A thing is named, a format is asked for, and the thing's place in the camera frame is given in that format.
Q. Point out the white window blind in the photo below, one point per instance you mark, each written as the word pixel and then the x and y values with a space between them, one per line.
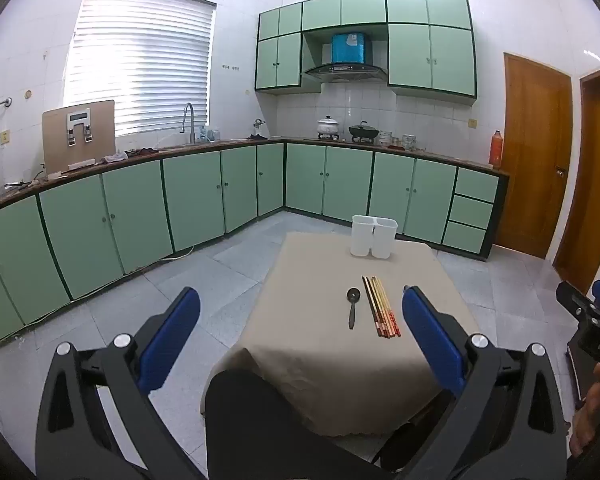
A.
pixel 140 60

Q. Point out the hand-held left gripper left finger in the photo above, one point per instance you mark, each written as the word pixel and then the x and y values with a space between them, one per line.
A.
pixel 172 330

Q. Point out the short green wall cabinet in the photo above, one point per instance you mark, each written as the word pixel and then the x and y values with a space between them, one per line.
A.
pixel 342 10

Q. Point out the white bracket device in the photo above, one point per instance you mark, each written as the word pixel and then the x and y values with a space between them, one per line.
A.
pixel 79 127

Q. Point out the bundle of mixed chopsticks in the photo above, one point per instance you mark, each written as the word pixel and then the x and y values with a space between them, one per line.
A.
pixel 380 310

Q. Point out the row of green base cabinets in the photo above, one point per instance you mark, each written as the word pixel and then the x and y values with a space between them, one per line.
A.
pixel 195 195

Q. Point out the grey cloth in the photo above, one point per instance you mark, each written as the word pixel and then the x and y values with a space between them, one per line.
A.
pixel 112 157

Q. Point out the patterned ceramic jar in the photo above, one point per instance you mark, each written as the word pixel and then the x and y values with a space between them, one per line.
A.
pixel 409 141

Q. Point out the black wok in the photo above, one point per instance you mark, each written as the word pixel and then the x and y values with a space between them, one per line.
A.
pixel 364 132

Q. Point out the green cabinet drawer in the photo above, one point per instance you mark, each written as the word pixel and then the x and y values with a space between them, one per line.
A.
pixel 471 212
pixel 477 185
pixel 465 237

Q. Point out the red bottle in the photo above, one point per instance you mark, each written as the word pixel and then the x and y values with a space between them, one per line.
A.
pixel 495 150

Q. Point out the glass jar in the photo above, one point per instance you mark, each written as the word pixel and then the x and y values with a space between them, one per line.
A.
pixel 385 138

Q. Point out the wide green wall cabinet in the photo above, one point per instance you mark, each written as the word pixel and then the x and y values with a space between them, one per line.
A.
pixel 430 45

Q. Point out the dark red cloth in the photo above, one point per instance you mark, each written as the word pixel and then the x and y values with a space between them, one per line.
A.
pixel 141 151

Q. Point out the small clear bottle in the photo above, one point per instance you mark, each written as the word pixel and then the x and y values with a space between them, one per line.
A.
pixel 207 135

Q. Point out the small chrome wall tap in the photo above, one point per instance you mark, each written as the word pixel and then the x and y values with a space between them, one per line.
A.
pixel 258 124

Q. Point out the white two-compartment utensil holder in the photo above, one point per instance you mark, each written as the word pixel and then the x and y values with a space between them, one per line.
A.
pixel 362 240

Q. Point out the tall green wall cabinet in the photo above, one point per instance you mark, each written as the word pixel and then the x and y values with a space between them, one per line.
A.
pixel 277 60

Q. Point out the black spoon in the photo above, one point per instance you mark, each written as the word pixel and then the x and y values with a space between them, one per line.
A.
pixel 353 294

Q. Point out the beige tablecloth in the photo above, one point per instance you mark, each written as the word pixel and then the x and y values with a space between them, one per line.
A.
pixel 320 310

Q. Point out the person's black trouser leg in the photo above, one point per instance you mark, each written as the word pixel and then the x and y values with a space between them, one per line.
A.
pixel 260 420

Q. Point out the chrome sink faucet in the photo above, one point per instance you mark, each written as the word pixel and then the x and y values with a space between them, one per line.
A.
pixel 190 120

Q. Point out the white cooking pot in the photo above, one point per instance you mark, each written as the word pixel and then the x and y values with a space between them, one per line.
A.
pixel 328 125

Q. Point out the wooden board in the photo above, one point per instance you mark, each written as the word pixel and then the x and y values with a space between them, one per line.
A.
pixel 55 145

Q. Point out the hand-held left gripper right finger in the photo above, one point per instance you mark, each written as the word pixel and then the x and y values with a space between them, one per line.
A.
pixel 430 335

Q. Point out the person's right hand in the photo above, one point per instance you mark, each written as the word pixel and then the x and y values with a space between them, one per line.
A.
pixel 587 420

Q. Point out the plain wooden door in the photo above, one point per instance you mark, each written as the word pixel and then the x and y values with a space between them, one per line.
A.
pixel 597 175

